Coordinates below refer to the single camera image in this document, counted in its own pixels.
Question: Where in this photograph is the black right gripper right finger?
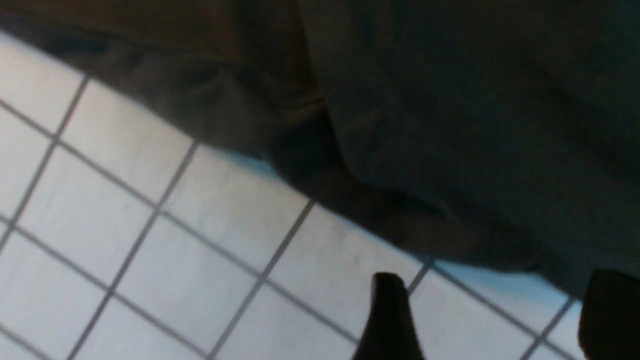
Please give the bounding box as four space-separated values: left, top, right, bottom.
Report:
577 269 640 360

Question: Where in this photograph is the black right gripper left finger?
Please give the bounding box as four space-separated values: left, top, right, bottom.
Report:
352 272 425 360

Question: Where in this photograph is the gray long-sleeve top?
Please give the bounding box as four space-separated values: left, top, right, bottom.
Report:
1 0 640 298

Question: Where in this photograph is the white grid table cover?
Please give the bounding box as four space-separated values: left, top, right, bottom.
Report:
0 33 582 360

